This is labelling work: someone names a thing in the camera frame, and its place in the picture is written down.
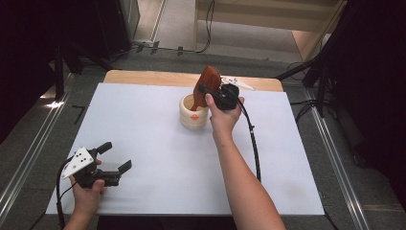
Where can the brown wooden scoop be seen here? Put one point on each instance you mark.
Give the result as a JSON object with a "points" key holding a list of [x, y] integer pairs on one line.
{"points": [[209, 79]]}

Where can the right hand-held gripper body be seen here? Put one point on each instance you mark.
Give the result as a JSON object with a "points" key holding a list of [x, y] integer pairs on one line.
{"points": [[227, 97]]}

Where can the white board sheet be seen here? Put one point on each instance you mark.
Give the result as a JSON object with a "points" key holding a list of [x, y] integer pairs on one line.
{"points": [[153, 153]]}

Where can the cream cup with orange mark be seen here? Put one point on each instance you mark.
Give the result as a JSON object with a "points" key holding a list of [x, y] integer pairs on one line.
{"points": [[191, 123]]}

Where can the aluminium floor rail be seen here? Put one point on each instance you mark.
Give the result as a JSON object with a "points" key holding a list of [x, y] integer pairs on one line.
{"points": [[335, 159], [35, 150]]}

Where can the person's right hand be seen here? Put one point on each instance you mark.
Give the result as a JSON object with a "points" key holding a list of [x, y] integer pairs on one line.
{"points": [[223, 123]]}

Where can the black metal stand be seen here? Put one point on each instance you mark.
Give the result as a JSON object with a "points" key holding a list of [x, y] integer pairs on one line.
{"points": [[320, 83], [59, 70]]}

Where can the black cabinet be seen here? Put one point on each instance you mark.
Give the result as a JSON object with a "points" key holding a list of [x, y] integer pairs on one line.
{"points": [[111, 28]]}

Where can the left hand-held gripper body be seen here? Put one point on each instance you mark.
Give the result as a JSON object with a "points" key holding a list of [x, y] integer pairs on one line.
{"points": [[79, 161]]}

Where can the light wooden shelf unit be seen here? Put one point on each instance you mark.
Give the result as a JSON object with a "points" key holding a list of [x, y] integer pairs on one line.
{"points": [[255, 16]]}

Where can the dark curtain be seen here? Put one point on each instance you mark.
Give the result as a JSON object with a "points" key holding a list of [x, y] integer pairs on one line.
{"points": [[376, 80], [22, 64]]}

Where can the person's left hand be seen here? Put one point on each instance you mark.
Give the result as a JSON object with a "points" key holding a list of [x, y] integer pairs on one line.
{"points": [[86, 199]]}

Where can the person's dark clothing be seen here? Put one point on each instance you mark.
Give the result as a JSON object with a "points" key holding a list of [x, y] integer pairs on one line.
{"points": [[159, 223]]}

